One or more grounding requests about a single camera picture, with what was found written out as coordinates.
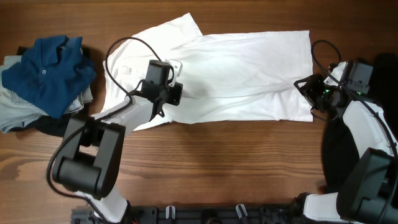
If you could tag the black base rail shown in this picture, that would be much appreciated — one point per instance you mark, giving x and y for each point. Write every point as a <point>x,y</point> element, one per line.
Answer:
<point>239,214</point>

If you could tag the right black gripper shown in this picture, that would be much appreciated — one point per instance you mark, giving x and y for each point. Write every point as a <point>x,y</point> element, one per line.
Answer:
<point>311,88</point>

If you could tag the black garment right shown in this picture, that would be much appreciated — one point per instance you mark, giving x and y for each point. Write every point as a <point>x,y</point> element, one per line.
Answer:
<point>339,153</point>

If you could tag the light blue jeans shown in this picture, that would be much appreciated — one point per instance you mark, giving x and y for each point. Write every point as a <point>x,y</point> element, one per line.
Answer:
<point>18,114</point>

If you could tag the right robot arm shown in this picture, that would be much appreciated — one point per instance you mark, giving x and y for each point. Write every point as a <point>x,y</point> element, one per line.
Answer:
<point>359,152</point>

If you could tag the blue polo shirt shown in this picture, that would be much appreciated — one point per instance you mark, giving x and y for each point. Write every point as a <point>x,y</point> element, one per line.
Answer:
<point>51,74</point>

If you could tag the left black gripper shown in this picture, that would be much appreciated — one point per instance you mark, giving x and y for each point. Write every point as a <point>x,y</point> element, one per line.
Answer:
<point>175,98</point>

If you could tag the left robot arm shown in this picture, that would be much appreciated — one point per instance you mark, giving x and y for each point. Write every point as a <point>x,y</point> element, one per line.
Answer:
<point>86,164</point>

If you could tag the white t-shirt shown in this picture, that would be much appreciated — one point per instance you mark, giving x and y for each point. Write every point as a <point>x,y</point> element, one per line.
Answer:
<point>234,77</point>

